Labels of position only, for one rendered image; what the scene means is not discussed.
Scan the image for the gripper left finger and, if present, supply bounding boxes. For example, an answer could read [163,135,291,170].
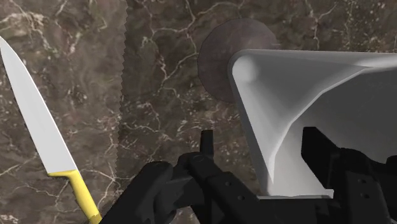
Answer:
[99,130,267,224]

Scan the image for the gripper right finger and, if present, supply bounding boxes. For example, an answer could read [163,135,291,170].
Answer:
[301,126,397,224]

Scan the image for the white knife with yellow handle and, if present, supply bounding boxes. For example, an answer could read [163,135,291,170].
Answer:
[0,36,103,224]

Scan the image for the white square tray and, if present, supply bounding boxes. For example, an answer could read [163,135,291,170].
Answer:
[227,48,397,200]

